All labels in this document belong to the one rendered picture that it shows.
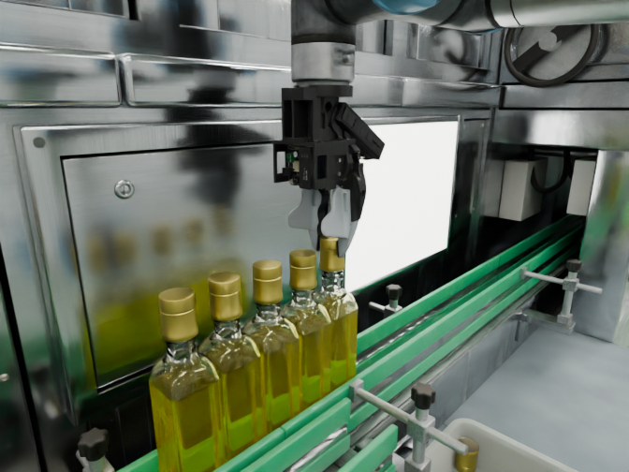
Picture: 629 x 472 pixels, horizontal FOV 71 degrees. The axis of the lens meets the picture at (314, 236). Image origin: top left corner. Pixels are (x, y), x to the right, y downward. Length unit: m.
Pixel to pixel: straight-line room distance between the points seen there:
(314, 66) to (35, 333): 0.43
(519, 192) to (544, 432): 0.74
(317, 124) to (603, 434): 0.80
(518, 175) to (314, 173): 1.05
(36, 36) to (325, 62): 0.29
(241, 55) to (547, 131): 0.89
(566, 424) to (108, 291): 0.85
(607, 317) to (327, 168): 1.01
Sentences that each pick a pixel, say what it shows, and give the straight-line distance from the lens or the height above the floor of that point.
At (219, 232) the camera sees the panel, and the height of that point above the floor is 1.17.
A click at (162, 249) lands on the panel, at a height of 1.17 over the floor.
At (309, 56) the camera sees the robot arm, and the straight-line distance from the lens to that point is 0.52.
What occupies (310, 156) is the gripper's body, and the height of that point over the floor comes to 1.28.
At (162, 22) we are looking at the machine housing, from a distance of 0.61.
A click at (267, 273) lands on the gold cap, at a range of 0.50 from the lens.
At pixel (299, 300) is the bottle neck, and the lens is 0.56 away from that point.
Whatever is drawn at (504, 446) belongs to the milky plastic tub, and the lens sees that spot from 0.82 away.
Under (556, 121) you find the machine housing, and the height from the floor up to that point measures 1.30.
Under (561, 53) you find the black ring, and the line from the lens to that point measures 1.32.
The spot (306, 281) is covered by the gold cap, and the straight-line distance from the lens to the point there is 0.55.
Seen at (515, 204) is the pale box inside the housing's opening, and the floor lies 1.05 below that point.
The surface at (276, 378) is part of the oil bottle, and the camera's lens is 0.55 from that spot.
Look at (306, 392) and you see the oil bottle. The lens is 0.60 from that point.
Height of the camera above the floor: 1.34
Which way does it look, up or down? 16 degrees down
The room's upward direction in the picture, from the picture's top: straight up
